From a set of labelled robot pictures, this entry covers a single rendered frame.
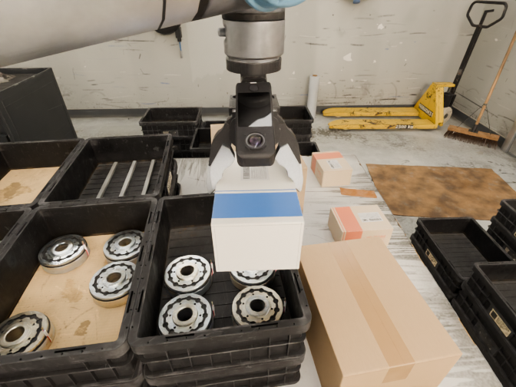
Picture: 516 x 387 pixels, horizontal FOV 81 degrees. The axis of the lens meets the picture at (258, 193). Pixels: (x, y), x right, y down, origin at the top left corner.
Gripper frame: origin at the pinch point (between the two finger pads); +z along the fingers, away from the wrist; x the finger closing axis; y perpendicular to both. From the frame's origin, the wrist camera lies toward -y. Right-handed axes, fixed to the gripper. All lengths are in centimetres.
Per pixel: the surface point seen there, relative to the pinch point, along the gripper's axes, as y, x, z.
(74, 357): -14.9, 28.0, 18.8
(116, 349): -14.2, 21.9, 18.3
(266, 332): -12.2, -1.3, 18.9
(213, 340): -13.0, 7.3, 19.1
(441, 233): 78, -102, 83
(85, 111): 328, 195, 101
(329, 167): 65, -32, 33
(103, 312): -1.1, 31.5, 28.0
